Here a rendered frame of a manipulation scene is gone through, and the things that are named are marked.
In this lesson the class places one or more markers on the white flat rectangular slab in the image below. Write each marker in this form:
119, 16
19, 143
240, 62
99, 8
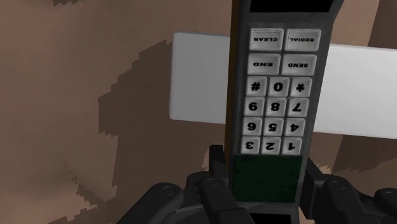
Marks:
356, 93

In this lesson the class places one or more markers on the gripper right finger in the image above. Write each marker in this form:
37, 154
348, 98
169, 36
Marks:
338, 192

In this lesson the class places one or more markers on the dark grey keypad phone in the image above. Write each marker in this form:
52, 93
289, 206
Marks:
273, 102

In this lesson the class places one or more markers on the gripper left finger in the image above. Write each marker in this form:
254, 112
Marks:
214, 189

